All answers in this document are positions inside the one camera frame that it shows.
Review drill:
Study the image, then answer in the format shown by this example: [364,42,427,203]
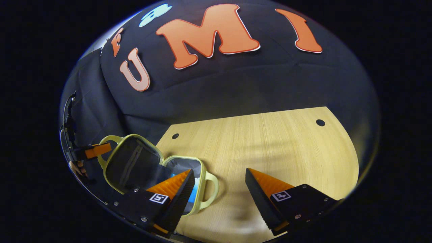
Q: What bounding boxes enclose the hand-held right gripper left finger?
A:
[105,169,196,238]

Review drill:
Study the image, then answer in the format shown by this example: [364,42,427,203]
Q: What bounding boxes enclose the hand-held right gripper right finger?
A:
[245,168,345,237]

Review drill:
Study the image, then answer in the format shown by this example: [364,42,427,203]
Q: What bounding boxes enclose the white and blue cream tube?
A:
[184,190,197,214]

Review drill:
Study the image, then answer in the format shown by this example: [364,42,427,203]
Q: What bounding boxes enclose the cream suitcase with grey lining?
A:
[98,134,219,216]

